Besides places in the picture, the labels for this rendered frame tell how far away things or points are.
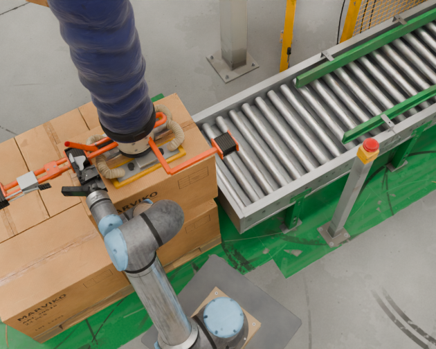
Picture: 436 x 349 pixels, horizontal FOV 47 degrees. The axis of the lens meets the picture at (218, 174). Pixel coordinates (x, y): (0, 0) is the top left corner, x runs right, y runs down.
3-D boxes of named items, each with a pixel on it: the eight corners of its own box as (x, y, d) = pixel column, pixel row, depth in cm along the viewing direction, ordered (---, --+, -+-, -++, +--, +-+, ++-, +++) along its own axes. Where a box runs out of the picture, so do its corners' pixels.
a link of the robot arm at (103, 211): (104, 242, 193) (99, 231, 185) (92, 216, 199) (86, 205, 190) (126, 230, 196) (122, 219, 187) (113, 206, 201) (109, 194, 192)
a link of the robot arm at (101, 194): (93, 215, 198) (86, 204, 190) (88, 206, 200) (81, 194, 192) (113, 204, 200) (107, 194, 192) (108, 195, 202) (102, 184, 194)
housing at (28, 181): (36, 174, 206) (32, 169, 202) (41, 187, 203) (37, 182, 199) (19, 182, 205) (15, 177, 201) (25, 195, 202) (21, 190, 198)
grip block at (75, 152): (84, 148, 212) (80, 140, 207) (93, 165, 207) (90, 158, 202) (66, 157, 210) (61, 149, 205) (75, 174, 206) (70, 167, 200)
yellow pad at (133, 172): (176, 138, 225) (174, 131, 220) (187, 154, 220) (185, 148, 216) (106, 172, 217) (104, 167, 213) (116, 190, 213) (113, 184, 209)
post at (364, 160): (334, 226, 316) (370, 140, 228) (340, 234, 313) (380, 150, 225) (325, 230, 314) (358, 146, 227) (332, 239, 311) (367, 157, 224)
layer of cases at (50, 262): (147, 117, 344) (137, 79, 309) (220, 234, 301) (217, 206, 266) (-21, 198, 319) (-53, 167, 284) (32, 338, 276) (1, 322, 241)
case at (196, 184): (183, 138, 272) (176, 92, 237) (218, 196, 255) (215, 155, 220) (79, 185, 260) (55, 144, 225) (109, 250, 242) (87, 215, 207)
